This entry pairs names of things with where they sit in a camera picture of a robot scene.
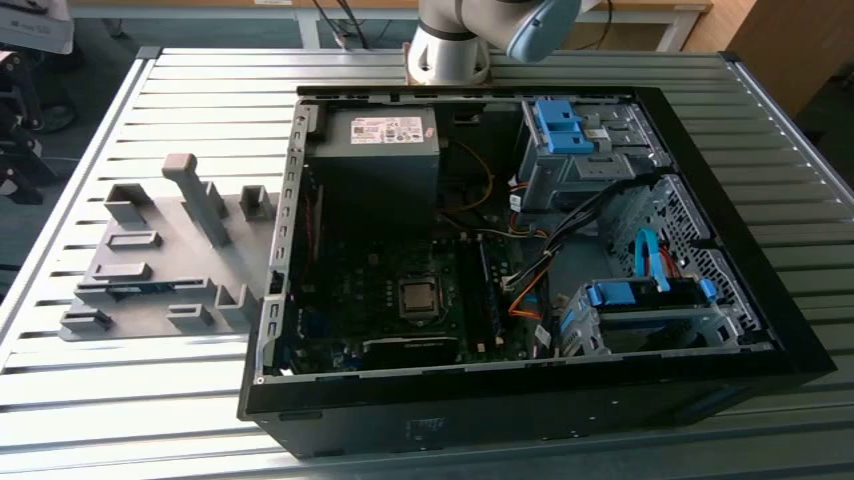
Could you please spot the low grey drive cage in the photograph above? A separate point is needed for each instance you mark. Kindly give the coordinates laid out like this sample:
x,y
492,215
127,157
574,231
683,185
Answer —
x,y
721,325

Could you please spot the blue carrier with disk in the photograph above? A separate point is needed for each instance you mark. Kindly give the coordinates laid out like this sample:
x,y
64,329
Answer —
x,y
620,294

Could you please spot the blue RAM stick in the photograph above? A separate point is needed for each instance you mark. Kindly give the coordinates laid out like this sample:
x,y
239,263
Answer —
x,y
149,289

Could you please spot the green motherboard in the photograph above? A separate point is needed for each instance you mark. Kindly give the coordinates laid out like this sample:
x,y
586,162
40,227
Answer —
x,y
360,300

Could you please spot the grey parts rack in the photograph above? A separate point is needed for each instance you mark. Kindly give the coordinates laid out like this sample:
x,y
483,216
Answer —
x,y
167,260

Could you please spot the black open PC case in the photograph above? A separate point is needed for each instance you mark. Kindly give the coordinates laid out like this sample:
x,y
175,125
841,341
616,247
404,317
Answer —
x,y
467,415

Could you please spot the grey power supply unit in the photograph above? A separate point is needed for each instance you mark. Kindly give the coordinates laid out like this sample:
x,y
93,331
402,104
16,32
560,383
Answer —
x,y
374,185

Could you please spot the white-framed wooden desk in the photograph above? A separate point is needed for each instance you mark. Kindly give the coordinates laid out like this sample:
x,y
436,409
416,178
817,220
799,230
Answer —
x,y
661,7

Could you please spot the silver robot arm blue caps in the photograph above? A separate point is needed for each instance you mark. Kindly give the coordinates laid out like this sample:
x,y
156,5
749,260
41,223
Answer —
x,y
443,55

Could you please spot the blue empty disk carrier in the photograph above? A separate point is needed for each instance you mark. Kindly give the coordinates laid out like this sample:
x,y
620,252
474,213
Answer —
x,y
560,125

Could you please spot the black wheeled cart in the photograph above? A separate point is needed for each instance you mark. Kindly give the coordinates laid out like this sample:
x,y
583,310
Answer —
x,y
60,117

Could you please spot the black graphics card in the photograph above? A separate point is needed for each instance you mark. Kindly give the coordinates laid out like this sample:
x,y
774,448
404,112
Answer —
x,y
407,352

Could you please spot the wooden cabinet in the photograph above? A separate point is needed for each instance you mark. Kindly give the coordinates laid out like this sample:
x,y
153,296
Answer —
x,y
801,40

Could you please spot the tall grey drive cage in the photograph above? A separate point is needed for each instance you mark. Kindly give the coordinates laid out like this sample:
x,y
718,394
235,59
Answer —
x,y
587,170

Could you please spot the silver CPU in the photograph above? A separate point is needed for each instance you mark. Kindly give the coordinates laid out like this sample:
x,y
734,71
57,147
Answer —
x,y
419,297

